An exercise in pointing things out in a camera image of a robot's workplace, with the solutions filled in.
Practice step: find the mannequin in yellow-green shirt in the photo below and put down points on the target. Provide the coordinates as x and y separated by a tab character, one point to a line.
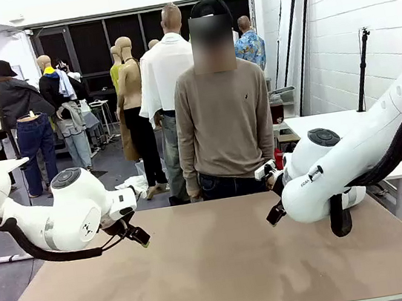
115	76

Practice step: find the white stool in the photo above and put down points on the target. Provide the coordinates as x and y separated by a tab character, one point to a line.
100	104

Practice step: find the white cloth on floor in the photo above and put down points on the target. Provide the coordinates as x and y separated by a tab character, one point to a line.
131	184

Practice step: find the wide black-framed white panel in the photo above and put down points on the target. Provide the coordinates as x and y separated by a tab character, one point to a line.
303	50

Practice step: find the bare mannequin head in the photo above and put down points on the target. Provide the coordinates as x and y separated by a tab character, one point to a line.
153	44

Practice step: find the mannequin in white shirt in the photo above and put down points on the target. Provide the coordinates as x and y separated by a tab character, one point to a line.
163	69

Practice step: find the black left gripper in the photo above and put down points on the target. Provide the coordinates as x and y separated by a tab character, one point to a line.
118	222

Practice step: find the mannequin with black hat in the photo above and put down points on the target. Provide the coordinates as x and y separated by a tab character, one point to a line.
17	97

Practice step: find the person's right hand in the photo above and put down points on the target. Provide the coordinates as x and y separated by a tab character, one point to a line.
195	194

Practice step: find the bare tan mannequin black trousers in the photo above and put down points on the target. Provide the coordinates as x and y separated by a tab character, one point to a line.
130	81

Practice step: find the narrow black-framed white panel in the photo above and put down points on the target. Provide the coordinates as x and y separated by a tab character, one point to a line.
284	34

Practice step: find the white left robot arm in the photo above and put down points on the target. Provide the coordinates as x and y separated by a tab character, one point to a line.
15	217

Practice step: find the dark red container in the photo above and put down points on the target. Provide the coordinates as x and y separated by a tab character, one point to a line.
277	113

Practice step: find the person in beige sweater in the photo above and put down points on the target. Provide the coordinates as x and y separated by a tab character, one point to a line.
222	117

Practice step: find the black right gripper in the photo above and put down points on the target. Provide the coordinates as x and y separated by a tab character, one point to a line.
280	184

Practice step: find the black baseball cap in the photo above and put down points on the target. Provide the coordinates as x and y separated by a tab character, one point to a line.
209	7

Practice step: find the person's left hand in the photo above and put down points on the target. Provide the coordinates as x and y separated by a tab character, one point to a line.
269	183

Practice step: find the mannequin in black yellow top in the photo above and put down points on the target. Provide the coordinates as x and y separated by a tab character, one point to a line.
51	89

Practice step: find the black tripod stand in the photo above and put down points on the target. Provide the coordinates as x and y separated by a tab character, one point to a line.
363	67

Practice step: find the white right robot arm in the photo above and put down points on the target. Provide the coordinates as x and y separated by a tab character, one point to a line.
355	158

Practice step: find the person's left forearm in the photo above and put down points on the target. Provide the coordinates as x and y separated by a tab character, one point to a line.
268	144

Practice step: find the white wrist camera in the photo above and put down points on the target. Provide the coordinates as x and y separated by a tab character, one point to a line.
124	202
265	170

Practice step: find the dark glass window wall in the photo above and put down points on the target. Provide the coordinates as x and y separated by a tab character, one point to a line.
88	42

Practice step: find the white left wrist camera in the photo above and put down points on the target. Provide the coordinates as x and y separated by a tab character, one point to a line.
124	202

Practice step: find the grey tray stack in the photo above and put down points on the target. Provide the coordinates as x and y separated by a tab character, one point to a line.
282	90

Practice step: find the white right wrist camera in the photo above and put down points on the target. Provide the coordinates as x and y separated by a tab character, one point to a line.
265	170

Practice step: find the mannequin in blue floral shirt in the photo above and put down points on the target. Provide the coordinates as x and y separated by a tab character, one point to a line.
249	48

